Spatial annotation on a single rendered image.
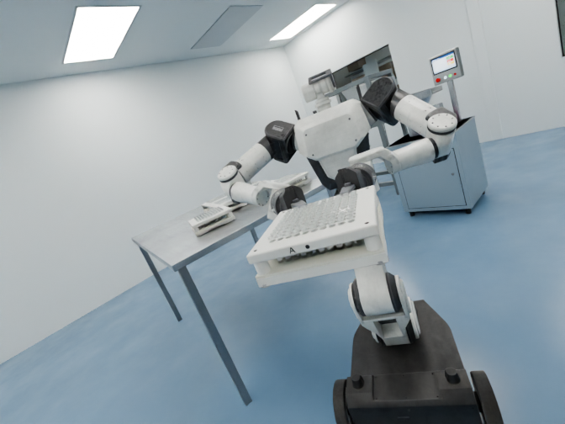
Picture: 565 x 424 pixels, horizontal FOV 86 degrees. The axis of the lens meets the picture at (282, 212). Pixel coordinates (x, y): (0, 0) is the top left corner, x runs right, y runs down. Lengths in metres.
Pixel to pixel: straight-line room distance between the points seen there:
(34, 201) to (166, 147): 1.83
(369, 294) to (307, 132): 0.62
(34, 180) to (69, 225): 0.65
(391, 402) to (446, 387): 0.21
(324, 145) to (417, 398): 0.99
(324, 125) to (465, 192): 2.12
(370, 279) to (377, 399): 0.49
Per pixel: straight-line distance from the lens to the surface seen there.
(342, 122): 1.14
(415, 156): 0.98
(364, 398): 1.43
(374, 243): 0.53
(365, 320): 1.27
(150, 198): 4.99
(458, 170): 3.03
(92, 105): 5.09
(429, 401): 1.40
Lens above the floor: 1.25
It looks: 14 degrees down
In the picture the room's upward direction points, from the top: 21 degrees counter-clockwise
